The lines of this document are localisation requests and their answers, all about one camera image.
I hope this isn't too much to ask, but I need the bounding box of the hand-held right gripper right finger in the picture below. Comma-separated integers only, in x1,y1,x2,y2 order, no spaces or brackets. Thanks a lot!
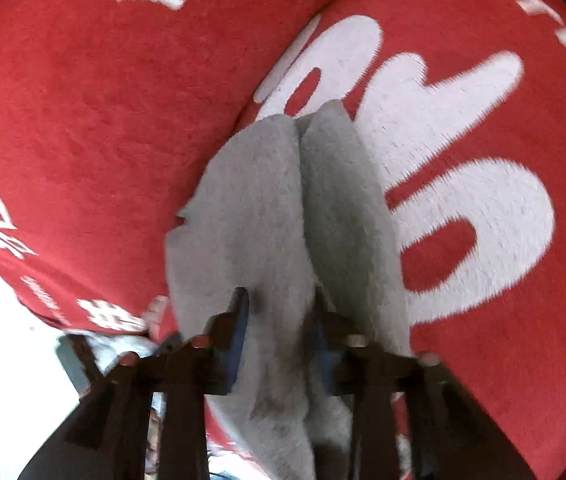
308,287,538,480

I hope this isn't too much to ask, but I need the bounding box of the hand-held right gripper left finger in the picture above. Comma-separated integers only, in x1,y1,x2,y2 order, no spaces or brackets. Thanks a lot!
18,287,251,480

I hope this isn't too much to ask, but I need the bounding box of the grey fleece garment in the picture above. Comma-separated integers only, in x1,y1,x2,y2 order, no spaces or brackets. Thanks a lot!
163,99,414,480

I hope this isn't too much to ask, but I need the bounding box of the dark grey object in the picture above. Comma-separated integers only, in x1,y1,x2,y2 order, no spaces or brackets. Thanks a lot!
57,334,102,397

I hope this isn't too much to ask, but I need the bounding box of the red printed blanket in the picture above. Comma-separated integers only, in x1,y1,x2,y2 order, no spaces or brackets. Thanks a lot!
0,0,566,480

